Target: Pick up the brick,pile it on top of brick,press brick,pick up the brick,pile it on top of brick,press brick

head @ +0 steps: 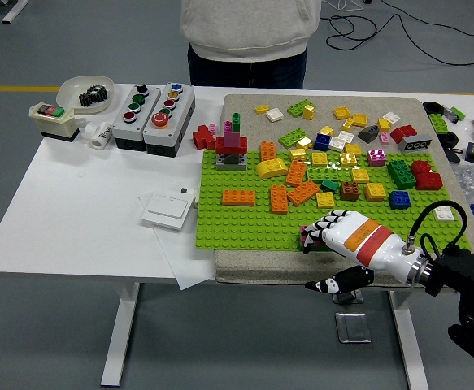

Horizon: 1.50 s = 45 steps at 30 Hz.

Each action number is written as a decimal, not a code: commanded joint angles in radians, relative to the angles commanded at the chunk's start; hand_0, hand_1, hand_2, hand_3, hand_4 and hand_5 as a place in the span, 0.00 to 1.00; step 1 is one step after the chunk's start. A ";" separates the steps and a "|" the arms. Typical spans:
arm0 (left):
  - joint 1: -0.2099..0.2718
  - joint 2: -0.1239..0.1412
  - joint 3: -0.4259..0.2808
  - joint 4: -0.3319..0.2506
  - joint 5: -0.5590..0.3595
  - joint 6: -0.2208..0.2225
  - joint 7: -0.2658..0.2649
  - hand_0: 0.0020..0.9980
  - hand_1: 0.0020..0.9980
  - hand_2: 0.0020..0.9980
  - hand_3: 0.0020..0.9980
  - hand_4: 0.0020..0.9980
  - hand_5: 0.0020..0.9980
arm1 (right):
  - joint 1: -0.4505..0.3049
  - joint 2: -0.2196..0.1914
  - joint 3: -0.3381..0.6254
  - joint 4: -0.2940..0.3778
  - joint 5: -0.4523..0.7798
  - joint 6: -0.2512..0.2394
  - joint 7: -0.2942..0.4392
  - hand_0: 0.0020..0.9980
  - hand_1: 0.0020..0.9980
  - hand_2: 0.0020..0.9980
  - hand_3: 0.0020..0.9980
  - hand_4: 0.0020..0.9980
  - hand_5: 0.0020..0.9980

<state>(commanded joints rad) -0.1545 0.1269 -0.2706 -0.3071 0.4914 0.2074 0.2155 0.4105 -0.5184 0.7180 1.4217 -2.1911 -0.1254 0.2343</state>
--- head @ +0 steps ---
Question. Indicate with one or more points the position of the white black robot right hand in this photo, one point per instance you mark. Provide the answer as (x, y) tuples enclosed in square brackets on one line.
[(366, 239)]

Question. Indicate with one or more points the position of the blue square brick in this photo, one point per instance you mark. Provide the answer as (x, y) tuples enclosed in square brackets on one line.
[(399, 199), (322, 141)]

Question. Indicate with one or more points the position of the magenta square brick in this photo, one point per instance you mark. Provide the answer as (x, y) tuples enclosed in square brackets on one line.
[(303, 237), (377, 157)]

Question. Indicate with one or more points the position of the brown square brick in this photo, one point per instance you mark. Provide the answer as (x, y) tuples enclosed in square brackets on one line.
[(349, 190)]

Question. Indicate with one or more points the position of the yellow square brick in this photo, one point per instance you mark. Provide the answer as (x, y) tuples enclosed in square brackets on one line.
[(320, 159), (360, 175), (359, 119), (304, 142), (298, 154), (353, 149), (342, 111), (326, 130), (325, 199), (348, 159), (384, 124)]

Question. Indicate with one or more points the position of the dark green roof brick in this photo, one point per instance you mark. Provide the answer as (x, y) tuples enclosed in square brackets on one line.
[(330, 185)]

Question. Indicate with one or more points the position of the dark green long brick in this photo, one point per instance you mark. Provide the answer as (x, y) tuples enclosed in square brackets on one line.
[(401, 174)]

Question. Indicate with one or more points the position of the lime green long brick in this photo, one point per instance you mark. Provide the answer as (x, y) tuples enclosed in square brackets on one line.
[(326, 174), (293, 137)]

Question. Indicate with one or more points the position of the orange long brick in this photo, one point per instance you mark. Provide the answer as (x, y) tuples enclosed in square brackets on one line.
[(297, 172), (303, 191), (279, 198), (238, 197)]

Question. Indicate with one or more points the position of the white square brick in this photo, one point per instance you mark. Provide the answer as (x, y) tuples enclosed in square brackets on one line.
[(275, 114), (391, 117), (337, 143), (444, 213), (345, 136)]

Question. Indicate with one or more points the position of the red square brick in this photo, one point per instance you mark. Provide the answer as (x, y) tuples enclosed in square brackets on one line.
[(420, 166), (429, 180)]

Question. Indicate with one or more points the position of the small pink brick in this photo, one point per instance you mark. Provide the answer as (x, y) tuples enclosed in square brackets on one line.
[(384, 138), (212, 128)]

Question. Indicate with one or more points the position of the dark grey roof brick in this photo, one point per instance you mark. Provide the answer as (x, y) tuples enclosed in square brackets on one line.
[(368, 133)]

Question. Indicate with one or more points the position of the grey brick with holes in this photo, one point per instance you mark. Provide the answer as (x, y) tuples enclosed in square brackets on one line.
[(414, 142)]

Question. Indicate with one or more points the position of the red arch brick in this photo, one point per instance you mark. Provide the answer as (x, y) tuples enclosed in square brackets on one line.
[(403, 132)]

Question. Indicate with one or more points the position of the yellow curved brick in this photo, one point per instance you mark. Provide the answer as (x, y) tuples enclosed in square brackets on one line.
[(272, 167)]

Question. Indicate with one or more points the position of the yellow tall brick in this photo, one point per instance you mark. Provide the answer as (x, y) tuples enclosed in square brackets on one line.
[(308, 111)]

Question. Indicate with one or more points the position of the dark olive wedge brick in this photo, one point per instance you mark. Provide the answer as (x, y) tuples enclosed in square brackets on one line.
[(231, 159)]

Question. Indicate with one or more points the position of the grey flat base brick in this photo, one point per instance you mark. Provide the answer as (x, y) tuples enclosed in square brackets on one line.
[(219, 165)]

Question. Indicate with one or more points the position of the small yellow flat brick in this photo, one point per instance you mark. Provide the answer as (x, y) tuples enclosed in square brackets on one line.
[(262, 108)]

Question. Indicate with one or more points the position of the pink tall brick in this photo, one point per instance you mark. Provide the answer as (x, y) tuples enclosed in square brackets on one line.
[(231, 138)]

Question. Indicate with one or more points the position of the red wide brick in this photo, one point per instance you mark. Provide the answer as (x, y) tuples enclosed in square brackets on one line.
[(220, 145)]

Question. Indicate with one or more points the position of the green narrow brick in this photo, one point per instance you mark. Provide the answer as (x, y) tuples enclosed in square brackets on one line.
[(236, 119)]

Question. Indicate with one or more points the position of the red brick cluster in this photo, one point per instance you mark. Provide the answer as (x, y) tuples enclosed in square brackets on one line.
[(201, 137)]

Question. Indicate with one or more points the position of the metal floor plate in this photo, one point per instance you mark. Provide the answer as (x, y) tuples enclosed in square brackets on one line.
[(352, 327)]

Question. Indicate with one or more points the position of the grey-brown foam mat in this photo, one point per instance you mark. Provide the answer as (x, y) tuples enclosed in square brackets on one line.
[(261, 266)]

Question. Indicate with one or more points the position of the lime green studded baseplate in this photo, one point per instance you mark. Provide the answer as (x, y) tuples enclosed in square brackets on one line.
[(240, 227)]

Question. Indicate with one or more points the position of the silver black clamp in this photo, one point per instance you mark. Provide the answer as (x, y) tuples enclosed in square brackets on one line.
[(450, 114)]

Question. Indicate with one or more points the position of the small green block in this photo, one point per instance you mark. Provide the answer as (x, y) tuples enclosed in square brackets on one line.
[(458, 110)]

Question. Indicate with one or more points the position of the white paper sheet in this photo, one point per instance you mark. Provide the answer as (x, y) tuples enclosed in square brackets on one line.
[(188, 268)]

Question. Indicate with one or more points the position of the grey emergency-stop control box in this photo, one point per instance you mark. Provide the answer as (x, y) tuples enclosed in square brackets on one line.
[(171, 132)]

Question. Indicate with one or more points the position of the person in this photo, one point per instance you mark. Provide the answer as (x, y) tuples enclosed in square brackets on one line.
[(249, 28)]

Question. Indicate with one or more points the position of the grey four-button control box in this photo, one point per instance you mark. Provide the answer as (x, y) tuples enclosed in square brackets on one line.
[(123, 130)]

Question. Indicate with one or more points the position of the white pipe fitting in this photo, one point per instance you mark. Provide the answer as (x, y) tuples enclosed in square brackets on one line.
[(100, 136)]

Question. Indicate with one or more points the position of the white desk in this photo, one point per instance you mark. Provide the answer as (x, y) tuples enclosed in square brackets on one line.
[(78, 203)]

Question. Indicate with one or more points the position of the black metal gear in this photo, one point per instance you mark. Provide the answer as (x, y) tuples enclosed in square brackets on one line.
[(99, 92), (86, 98)]

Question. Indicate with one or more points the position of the white plastic bowl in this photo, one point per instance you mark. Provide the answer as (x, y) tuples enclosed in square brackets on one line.
[(72, 87)]

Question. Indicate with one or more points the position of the white desk foot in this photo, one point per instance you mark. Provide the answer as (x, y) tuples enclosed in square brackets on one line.
[(15, 10)]

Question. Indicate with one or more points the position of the grey metal bracket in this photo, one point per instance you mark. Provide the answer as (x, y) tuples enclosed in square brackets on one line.
[(348, 298)]

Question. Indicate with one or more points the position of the black flat bracket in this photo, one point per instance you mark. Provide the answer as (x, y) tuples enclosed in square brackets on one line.
[(453, 154)]

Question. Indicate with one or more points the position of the white wall switch plate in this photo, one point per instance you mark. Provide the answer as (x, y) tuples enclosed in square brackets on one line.
[(165, 211)]

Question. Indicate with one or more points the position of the cream red-green switch box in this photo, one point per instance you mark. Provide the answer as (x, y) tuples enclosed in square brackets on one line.
[(53, 122)]

